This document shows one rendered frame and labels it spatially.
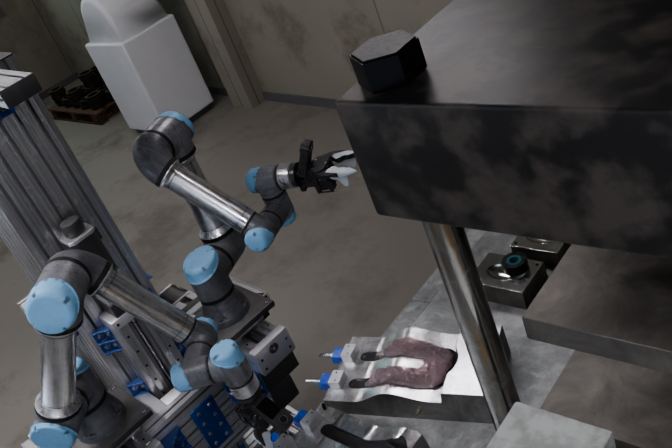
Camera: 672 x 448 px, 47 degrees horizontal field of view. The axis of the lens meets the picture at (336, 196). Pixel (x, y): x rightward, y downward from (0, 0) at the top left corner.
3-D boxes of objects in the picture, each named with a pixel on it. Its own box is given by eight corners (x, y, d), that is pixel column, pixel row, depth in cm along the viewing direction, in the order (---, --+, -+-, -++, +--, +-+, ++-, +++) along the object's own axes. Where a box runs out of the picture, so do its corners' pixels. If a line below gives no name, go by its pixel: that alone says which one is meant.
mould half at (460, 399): (329, 412, 228) (316, 387, 223) (357, 348, 247) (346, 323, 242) (492, 424, 204) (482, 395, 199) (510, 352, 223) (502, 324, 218)
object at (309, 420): (282, 424, 222) (275, 412, 219) (293, 411, 224) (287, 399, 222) (315, 438, 213) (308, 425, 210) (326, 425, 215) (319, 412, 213)
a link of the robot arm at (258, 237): (122, 145, 210) (275, 239, 213) (142, 124, 218) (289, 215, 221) (112, 172, 217) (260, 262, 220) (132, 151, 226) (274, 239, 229)
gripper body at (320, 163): (343, 174, 221) (306, 178, 226) (331, 151, 216) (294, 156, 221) (336, 192, 216) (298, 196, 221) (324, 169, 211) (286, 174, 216)
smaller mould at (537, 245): (514, 259, 257) (510, 245, 255) (531, 235, 265) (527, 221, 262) (561, 267, 246) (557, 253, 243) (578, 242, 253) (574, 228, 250)
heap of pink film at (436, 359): (361, 392, 222) (352, 373, 218) (380, 347, 235) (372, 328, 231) (446, 396, 210) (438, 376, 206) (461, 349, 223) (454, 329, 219)
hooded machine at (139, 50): (219, 106, 712) (153, -33, 647) (168, 141, 683) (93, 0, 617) (179, 101, 763) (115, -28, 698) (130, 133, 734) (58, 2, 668)
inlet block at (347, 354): (319, 366, 242) (313, 354, 239) (325, 355, 246) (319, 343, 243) (356, 368, 236) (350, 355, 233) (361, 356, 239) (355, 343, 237)
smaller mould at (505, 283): (471, 297, 249) (466, 281, 245) (493, 268, 257) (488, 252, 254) (527, 310, 235) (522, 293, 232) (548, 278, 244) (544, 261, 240)
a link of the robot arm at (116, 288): (48, 252, 197) (205, 345, 214) (34, 278, 188) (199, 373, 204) (71, 223, 193) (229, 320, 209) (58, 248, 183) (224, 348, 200)
